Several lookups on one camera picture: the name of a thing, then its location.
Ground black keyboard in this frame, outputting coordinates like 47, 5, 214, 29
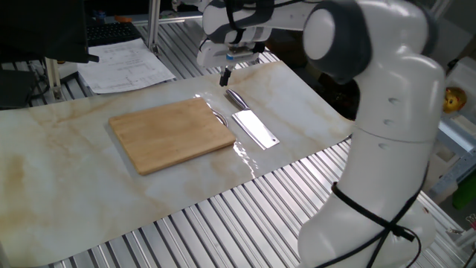
86, 21, 142, 48

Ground yellow toy figure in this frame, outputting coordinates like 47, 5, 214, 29
442, 86, 468, 115

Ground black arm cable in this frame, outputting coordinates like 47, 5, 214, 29
222, 0, 428, 268

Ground silver gripper-mounted camera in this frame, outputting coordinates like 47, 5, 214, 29
225, 51, 258, 63

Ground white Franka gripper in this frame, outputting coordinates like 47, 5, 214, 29
196, 39, 261, 88

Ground printed paper sheets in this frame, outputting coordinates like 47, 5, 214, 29
77, 38, 176, 95

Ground aluminium frame post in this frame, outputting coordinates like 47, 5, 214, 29
147, 0, 161, 56

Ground short aluminium profile post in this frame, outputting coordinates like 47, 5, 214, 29
44, 57, 63, 101

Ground grey metal shelf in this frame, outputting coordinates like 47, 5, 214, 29
427, 111, 476, 199

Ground wooden cutting board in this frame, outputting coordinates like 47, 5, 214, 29
108, 96, 237, 176

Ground black monitor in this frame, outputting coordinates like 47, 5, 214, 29
0, 0, 100, 64

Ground steel cleaver knife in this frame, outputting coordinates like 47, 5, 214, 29
225, 88, 280, 150

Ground green box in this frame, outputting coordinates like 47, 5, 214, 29
451, 178, 476, 210

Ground marble pattern table mat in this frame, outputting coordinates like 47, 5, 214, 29
0, 61, 354, 268

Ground black box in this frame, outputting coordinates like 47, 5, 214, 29
0, 68, 38, 111

